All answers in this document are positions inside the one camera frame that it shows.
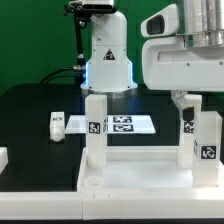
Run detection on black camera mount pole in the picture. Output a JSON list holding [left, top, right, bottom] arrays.
[[64, 0, 117, 84]]

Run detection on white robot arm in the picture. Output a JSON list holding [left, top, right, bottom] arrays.
[[81, 0, 224, 119]]

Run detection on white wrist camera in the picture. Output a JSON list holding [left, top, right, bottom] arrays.
[[141, 4, 179, 38]]

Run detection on white front border bar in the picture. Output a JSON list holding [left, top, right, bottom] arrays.
[[0, 189, 224, 220]]

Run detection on white marker sheet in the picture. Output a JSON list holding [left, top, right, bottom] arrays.
[[65, 115, 155, 134]]

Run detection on black cables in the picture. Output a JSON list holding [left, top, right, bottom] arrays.
[[39, 67, 84, 85]]

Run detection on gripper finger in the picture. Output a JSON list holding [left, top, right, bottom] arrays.
[[171, 91, 194, 121]]

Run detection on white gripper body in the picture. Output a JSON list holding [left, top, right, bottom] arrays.
[[142, 36, 224, 92]]

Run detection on white left border block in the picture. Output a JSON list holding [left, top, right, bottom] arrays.
[[0, 147, 8, 174]]

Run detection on white desk top tray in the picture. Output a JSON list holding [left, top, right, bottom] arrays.
[[77, 146, 224, 194]]

